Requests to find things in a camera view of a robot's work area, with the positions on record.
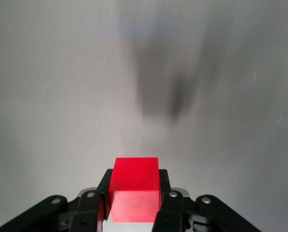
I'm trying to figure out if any red cube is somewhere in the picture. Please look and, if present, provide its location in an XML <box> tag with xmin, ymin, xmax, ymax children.
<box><xmin>106</xmin><ymin>157</ymin><xmax>162</xmax><ymax>224</ymax></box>

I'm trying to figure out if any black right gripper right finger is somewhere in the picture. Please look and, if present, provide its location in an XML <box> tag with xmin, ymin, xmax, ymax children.
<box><xmin>153</xmin><ymin>169</ymin><xmax>263</xmax><ymax>232</ymax></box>

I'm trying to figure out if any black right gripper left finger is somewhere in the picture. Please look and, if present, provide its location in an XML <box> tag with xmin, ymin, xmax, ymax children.
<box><xmin>0</xmin><ymin>169</ymin><xmax>111</xmax><ymax>232</ymax></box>

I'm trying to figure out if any dark grey table mat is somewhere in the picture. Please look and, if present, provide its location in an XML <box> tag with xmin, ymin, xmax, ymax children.
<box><xmin>0</xmin><ymin>0</ymin><xmax>288</xmax><ymax>232</ymax></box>

